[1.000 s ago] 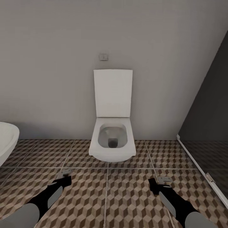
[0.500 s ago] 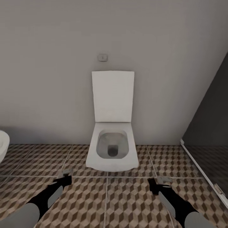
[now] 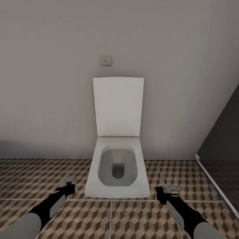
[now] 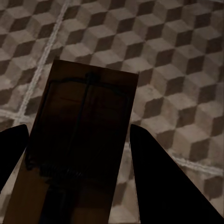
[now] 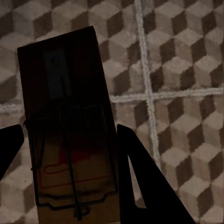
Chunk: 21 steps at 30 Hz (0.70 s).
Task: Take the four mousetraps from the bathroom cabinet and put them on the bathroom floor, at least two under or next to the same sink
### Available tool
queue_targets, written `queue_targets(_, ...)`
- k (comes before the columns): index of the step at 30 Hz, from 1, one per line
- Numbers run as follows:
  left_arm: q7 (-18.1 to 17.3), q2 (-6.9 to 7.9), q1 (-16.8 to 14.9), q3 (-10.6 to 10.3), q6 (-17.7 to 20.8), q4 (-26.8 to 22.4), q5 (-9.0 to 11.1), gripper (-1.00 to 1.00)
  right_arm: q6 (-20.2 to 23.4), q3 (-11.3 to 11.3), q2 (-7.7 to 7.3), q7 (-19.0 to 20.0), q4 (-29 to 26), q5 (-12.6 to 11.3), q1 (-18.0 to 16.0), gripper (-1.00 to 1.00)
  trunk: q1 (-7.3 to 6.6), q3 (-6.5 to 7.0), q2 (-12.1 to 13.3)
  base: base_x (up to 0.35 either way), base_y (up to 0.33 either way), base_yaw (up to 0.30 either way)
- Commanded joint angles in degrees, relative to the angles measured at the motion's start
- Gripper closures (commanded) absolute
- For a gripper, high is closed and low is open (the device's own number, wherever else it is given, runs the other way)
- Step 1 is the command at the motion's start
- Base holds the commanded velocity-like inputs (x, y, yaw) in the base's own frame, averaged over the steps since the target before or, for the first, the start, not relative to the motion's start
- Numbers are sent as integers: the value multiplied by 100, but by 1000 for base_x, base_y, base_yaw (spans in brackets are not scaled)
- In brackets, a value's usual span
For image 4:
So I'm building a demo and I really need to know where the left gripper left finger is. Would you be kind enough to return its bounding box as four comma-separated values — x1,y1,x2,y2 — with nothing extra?
0,124,29,192

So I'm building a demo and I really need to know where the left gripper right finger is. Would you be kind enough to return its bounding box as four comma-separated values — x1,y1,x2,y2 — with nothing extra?
130,124,224,224

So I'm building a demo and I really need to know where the mousetrap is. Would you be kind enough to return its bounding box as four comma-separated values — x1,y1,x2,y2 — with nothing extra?
2,59,139,224

